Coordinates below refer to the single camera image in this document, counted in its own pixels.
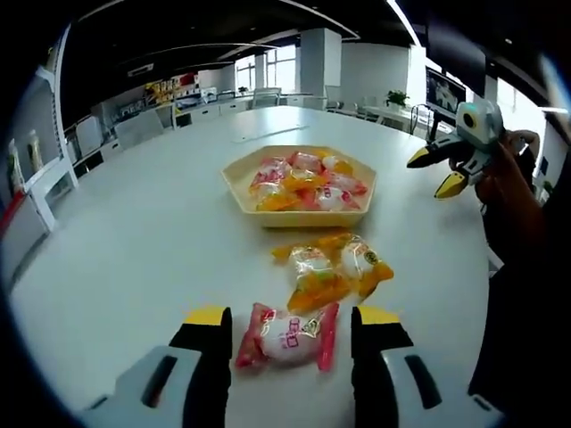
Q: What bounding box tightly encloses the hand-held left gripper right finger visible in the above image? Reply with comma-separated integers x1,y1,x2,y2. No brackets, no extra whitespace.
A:
350,304,508,428

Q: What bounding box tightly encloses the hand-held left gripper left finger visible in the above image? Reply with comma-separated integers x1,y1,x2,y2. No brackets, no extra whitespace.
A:
79,304,234,428

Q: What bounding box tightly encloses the pink marshmallow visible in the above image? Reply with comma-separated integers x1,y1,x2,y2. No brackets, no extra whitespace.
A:
235,301,341,374

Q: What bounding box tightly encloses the yellow marshmallow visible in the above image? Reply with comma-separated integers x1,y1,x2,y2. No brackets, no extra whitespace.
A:
270,238,356,314
332,231,397,300

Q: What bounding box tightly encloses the pile of marshmallows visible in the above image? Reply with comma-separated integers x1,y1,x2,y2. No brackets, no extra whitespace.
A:
247,150,369,213

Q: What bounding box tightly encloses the cream hexagonal bowl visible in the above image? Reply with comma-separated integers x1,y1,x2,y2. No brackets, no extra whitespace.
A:
221,144,378,229

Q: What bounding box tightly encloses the person's right hand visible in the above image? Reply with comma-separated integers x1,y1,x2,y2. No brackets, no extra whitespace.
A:
448,135,523,216

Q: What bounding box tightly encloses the white background desk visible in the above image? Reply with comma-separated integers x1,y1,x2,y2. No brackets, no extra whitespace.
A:
360,104,429,130

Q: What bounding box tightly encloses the black hanging screen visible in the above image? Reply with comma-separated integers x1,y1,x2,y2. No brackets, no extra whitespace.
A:
426,12,487,97

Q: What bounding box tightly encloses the white table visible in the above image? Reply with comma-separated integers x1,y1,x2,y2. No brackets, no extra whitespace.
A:
8,104,505,428

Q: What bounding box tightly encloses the white office chair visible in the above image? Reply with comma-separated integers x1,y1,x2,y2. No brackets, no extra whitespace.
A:
324,84,345,111

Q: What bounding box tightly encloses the ceiling light strip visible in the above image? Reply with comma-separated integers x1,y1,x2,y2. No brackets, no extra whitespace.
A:
387,0,423,45

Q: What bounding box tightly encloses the person's black shirt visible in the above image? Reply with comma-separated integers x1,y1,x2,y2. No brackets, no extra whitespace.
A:
466,213,571,416

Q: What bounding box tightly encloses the row of white cabinets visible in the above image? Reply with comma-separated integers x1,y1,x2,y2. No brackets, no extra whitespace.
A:
171,95,255,130

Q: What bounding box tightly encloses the grey mesh office chair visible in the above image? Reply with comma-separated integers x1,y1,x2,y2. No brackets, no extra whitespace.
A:
113,109,164,151

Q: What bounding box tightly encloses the white shelf unit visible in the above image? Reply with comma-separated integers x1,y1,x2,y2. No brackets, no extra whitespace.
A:
0,21,81,242

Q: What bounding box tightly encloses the tall white appliance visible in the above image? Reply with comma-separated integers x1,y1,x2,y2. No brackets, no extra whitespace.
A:
78,118,102,155

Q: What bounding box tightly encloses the cream drink bottle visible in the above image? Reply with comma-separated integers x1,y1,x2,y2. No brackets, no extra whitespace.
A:
27,129,42,170

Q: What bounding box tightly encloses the white green drink bottle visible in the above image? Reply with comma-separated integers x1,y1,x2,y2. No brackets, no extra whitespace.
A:
6,140,21,193

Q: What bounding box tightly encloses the yellow display rack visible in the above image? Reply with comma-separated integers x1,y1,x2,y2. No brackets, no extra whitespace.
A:
145,79,178,106

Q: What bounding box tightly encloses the wall monitor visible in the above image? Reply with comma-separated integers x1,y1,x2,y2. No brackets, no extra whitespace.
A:
424,66,468,112

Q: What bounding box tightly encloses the white table cable cover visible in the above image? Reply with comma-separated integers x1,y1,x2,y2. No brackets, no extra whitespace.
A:
231,124,311,143

